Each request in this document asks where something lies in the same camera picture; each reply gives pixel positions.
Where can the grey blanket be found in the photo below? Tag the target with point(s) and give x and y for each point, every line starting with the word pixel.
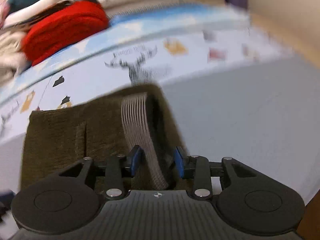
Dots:
pixel 265 115

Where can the beige garment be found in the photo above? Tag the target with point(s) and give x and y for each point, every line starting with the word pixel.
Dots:
pixel 13 60

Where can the brown corduroy pants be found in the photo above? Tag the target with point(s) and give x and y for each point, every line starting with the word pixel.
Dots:
pixel 109 125

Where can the red knitted garment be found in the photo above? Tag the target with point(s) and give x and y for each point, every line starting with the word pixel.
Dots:
pixel 63 28

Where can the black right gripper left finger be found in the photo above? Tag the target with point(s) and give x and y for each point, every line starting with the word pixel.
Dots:
pixel 68 199

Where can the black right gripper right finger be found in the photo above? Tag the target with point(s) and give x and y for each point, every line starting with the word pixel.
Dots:
pixel 243 197

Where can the wooden bed frame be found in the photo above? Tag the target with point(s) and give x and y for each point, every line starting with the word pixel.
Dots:
pixel 288 37

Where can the white garment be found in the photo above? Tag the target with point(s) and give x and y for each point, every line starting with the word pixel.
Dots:
pixel 35 12

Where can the printed light blue bedsheet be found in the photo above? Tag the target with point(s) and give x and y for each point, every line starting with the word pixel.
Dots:
pixel 154 46

